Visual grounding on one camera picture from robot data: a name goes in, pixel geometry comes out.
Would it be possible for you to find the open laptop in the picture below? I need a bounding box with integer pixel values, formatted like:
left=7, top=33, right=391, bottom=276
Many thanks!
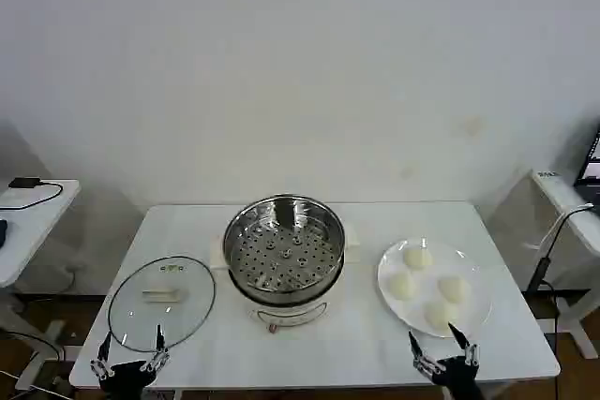
left=573, top=123, right=600, bottom=207

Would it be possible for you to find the white round plate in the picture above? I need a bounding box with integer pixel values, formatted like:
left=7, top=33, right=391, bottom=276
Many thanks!
left=377, top=238, right=494, bottom=339

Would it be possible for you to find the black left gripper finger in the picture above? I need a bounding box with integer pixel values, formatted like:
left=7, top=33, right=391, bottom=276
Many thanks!
left=90, top=331, right=114, bottom=380
left=142, top=323, right=171, bottom=374

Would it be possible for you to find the white side table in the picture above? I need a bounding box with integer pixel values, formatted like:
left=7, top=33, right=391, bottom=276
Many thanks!
left=0, top=178, right=82, bottom=392

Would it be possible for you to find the round glass lid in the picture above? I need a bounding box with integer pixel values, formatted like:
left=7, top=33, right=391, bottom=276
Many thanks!
left=107, top=255, right=218, bottom=353

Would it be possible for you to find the white steamed bun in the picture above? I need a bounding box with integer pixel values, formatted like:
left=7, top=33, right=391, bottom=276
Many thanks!
left=424, top=299, right=460, bottom=329
left=438, top=275, right=471, bottom=304
left=402, top=247, right=434, bottom=272
left=388, top=272, right=416, bottom=301

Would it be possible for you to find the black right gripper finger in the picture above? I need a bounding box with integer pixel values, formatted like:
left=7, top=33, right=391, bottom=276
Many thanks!
left=446, top=321, right=482, bottom=369
left=407, top=329, right=445, bottom=376

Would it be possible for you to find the black cable with stick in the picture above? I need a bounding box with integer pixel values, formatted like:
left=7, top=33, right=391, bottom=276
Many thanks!
left=523, top=202, right=595, bottom=296

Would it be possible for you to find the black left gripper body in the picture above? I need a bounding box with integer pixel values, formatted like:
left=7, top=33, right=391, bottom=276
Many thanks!
left=97, top=360, right=158, bottom=400

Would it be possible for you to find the black adapter cable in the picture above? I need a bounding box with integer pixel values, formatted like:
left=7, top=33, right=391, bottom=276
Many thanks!
left=0, top=179, right=64, bottom=212

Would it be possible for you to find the white cable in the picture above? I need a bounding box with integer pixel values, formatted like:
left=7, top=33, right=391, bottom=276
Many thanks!
left=524, top=210, right=571, bottom=252

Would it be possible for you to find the white electric cooker base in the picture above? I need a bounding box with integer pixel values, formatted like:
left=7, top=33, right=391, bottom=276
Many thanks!
left=208, top=226, right=363, bottom=334

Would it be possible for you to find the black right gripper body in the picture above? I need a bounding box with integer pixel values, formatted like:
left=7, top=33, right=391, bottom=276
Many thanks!
left=433, top=356, right=485, bottom=400

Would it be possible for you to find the perforated steel steamer basket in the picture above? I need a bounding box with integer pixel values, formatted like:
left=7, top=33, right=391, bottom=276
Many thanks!
left=222, top=193, right=347, bottom=308

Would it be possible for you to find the white desk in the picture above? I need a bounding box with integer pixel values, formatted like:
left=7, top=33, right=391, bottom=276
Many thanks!
left=528, top=168, right=600, bottom=360

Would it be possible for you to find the black floor cable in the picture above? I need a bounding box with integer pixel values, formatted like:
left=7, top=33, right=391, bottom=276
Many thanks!
left=0, top=330, right=67, bottom=363

